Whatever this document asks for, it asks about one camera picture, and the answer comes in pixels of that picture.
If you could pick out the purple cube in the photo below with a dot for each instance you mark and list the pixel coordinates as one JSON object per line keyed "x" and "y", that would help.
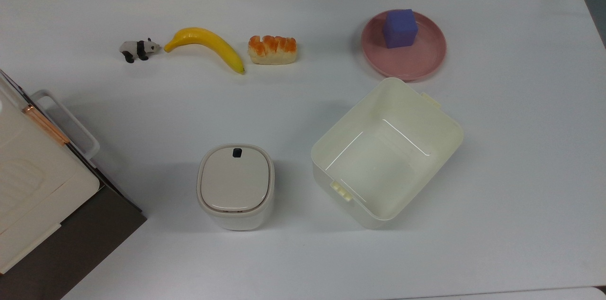
{"x": 400, "y": 30}

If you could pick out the pink plate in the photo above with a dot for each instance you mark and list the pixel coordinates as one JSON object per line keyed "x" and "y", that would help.
{"x": 426, "y": 61}

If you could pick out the toy bread with orange glaze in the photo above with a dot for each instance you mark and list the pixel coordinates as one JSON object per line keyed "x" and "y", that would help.
{"x": 272, "y": 51}

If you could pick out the yellow toy banana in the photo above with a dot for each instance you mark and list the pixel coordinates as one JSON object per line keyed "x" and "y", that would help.
{"x": 208, "y": 39}

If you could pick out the toy panda figure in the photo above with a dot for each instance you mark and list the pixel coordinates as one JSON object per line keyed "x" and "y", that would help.
{"x": 137, "y": 48}

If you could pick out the cream plastic bin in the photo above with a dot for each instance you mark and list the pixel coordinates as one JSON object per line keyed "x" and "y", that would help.
{"x": 388, "y": 163}

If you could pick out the small beige trash can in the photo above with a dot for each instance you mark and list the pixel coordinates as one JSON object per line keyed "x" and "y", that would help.
{"x": 235, "y": 181}

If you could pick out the orange latch strip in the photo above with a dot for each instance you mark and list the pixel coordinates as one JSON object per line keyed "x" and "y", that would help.
{"x": 45, "y": 125}

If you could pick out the dark brown drawer cabinet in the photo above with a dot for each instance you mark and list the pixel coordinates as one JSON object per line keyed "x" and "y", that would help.
{"x": 85, "y": 243}

